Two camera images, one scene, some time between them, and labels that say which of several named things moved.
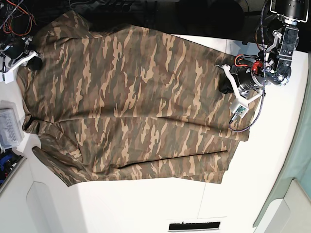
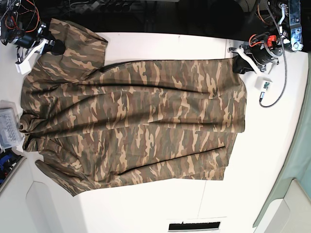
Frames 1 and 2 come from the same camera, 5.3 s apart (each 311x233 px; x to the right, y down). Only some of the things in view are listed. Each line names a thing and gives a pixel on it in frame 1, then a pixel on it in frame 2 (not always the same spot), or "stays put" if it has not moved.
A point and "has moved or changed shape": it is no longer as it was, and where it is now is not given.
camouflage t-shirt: (125, 103) has moved or changed shape
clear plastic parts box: (11, 132) stays put
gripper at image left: (16, 53) → (32, 43)
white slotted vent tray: (196, 226) stays put
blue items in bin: (8, 160) stays put
